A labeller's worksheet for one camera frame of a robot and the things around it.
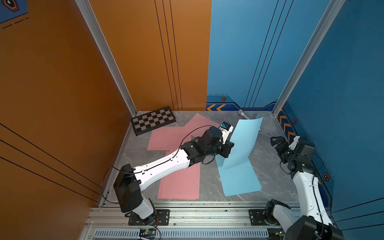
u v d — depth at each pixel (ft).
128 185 1.33
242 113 3.80
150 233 2.34
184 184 2.72
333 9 2.29
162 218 2.42
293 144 2.28
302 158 1.92
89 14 2.34
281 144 2.32
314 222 1.28
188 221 2.39
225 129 2.04
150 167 1.48
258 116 3.59
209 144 1.82
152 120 3.60
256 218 2.37
